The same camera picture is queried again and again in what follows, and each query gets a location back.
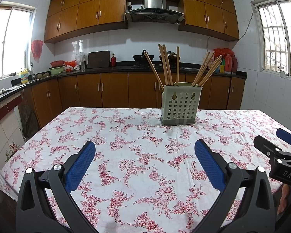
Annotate dark patterned sack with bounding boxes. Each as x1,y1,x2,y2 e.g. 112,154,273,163
21,104,40,137

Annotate dark cutting board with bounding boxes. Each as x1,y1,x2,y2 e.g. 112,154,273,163
87,50,111,69

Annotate green perforated chopstick holder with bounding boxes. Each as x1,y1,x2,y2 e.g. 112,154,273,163
160,84,199,126

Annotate crumpled red plastic bag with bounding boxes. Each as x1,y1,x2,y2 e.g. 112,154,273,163
213,48,235,57

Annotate person's right hand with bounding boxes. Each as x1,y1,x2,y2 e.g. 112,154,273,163
278,184,291,215

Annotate steel range hood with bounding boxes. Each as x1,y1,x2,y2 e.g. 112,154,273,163
125,0,185,23

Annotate red floral tablecloth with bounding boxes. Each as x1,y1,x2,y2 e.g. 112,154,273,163
0,107,291,233

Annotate thin wall cable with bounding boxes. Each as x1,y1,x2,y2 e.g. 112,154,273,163
203,11,255,61

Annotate hanging red plastic bag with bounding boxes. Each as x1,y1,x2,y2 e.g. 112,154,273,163
31,39,44,62

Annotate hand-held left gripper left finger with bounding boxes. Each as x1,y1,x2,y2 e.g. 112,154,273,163
16,141,99,233

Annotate black wok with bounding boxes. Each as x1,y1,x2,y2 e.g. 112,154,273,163
133,50,155,62

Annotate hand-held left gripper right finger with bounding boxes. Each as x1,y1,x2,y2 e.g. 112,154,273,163
194,139,278,233

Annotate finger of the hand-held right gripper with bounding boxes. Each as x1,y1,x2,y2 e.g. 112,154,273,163
254,135,285,162
276,128,291,148

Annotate black kitchen countertop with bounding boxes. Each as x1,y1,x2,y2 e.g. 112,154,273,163
0,61,247,108

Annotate yellow detergent bottle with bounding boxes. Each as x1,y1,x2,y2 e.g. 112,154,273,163
20,68,29,84

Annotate black gas stove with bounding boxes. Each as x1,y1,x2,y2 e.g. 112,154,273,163
130,63,182,69

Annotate green basin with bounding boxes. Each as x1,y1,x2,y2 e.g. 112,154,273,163
49,66,66,75

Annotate window with plain glass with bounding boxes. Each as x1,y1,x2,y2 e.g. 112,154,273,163
0,3,37,83

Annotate window with security bars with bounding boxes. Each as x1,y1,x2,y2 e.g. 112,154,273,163
250,0,291,80

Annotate clear plastic bag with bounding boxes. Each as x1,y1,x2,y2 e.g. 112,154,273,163
75,52,87,69

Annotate wooden wall cabinets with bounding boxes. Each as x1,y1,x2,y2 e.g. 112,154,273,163
44,0,240,43

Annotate large red condiment bottle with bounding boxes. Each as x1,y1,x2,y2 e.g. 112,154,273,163
224,53,233,73

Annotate dark pot with lid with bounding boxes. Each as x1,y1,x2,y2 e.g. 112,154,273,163
159,50,181,62

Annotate orange plastic bag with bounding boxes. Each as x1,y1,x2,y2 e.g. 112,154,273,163
64,61,77,72

